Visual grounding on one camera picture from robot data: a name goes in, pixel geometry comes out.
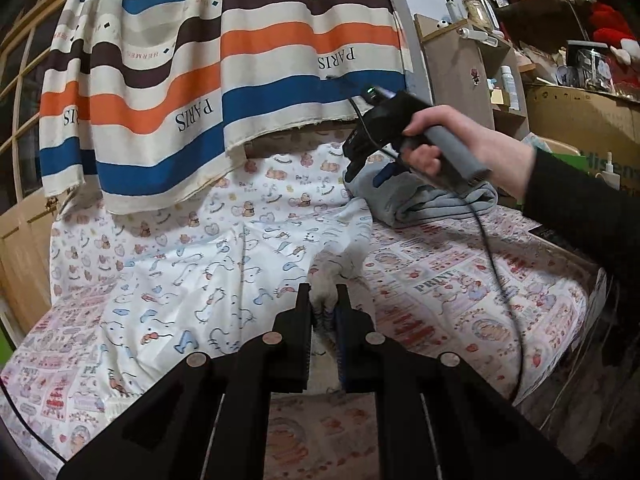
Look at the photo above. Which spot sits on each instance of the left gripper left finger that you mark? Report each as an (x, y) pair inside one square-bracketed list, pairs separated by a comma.
[(206, 418)]

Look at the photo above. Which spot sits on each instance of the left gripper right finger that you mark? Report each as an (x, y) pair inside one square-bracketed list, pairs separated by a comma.
[(437, 418)]

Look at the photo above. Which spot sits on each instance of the white cartoon print pants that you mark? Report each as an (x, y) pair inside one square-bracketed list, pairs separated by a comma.
[(216, 295)]

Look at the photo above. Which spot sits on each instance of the person right forearm black sleeve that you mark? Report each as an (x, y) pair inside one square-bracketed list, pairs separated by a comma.
[(590, 216)]

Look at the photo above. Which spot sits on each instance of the person right hand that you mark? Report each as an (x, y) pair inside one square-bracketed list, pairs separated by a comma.
[(510, 162)]

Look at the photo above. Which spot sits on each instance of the wooden side cabinet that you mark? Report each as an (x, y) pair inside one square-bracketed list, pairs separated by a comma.
[(463, 62)]

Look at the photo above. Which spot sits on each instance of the white spray bottle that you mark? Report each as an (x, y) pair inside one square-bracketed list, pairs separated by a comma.
[(510, 87)]

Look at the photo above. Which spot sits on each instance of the glass jar on cabinet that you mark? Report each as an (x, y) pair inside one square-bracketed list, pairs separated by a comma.
[(482, 14)]

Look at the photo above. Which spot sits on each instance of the patterned bed sheet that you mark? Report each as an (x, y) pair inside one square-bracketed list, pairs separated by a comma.
[(486, 289)]

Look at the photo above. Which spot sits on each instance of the large cardboard box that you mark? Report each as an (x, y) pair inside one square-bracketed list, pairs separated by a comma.
[(601, 127)]

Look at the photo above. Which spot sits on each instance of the striped hanging curtain cloth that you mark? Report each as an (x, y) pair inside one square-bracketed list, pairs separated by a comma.
[(156, 98)]

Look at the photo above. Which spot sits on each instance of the wooden glass panel door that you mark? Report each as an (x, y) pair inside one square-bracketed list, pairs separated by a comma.
[(26, 215)]

